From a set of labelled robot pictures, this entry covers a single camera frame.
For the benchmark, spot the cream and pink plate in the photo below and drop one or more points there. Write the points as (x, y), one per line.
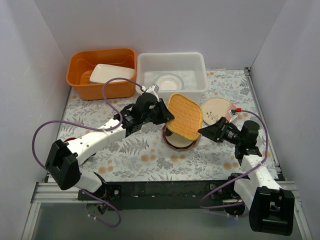
(214, 108)

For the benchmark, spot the white deep plate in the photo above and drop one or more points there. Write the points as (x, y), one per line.
(169, 82)

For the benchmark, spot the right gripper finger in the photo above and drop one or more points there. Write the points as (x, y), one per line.
(215, 137)
(211, 129)

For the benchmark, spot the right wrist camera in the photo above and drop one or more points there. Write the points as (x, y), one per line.
(232, 115)

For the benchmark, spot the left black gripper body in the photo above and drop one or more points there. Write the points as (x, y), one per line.
(158, 111)

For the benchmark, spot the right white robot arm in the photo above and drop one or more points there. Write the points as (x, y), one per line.
(271, 208)

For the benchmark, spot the woven bamboo tray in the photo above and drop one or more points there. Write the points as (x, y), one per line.
(188, 117)

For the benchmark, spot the orange plastic tub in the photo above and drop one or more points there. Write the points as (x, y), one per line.
(82, 64)

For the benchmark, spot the cream and black plate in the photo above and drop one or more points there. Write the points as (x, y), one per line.
(177, 140)

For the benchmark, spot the aluminium frame rail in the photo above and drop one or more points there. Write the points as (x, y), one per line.
(51, 193)

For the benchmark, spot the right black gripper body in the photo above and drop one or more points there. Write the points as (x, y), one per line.
(219, 130)

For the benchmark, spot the white rectangular dish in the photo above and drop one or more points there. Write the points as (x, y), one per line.
(105, 72)

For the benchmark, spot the red lacquer cup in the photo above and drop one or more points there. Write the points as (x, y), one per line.
(80, 148)

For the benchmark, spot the floral table mat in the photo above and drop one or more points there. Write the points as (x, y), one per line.
(144, 156)

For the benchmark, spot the clear plastic bin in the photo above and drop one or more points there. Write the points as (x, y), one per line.
(190, 66)

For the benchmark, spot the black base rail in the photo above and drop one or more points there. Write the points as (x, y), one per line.
(160, 195)

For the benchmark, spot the maroon scalloped plate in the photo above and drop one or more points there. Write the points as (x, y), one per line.
(163, 135)

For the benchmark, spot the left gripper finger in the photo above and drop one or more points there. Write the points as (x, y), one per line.
(165, 114)
(155, 117)

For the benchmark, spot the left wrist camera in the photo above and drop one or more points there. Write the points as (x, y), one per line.
(153, 89)

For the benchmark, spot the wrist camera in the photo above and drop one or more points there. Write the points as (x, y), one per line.
(153, 89)
(232, 115)

